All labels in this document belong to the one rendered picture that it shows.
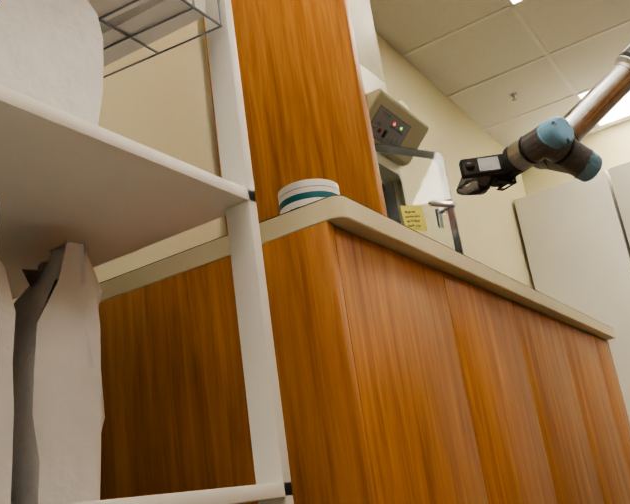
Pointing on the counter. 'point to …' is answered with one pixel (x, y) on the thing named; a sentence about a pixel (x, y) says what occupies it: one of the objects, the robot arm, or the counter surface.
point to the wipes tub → (305, 193)
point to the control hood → (398, 116)
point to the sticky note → (413, 218)
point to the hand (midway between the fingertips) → (458, 189)
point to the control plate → (389, 127)
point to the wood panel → (304, 100)
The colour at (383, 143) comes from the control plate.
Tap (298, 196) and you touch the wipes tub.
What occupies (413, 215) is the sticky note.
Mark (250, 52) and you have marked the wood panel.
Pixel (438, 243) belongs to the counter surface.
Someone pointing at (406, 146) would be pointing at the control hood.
